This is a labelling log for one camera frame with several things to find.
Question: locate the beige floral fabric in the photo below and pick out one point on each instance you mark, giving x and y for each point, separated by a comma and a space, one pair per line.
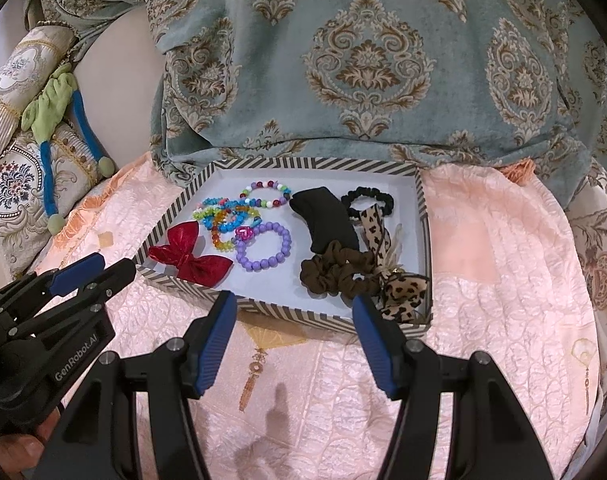
598, 260

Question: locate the striped cardboard box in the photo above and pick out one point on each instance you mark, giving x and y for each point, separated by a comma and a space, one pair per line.
313, 180

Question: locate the brown scrunchie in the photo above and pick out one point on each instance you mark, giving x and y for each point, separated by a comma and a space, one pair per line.
333, 270

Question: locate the pink quilted bedspread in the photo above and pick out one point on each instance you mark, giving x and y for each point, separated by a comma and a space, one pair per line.
483, 285

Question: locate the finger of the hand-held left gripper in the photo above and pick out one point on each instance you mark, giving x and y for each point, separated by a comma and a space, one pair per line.
75, 275
113, 280

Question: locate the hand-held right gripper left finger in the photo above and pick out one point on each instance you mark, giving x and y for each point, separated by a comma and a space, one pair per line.
216, 345

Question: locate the red fabric bow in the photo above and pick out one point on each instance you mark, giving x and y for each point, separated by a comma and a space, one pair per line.
188, 255

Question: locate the floral bolster cushion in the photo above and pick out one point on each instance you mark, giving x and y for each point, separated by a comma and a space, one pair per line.
18, 70

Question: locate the teal damask blanket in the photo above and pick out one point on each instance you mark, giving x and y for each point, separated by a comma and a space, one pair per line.
433, 110

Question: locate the floral embroidered cushion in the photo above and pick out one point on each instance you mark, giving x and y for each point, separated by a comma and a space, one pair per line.
13, 190

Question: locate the leopard print hair bow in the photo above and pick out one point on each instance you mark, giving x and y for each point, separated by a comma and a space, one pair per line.
403, 292

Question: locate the black fabric hair band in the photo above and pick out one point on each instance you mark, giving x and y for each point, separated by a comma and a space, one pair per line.
328, 220

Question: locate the person's left hand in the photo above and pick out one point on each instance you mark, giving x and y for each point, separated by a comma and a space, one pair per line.
13, 452

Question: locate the black scrunchie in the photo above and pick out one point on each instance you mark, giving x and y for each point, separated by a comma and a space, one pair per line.
383, 195

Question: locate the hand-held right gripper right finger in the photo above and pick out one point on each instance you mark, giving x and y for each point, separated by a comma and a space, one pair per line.
376, 350

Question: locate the green and blue plush toy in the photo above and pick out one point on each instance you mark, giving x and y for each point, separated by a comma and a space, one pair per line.
53, 105

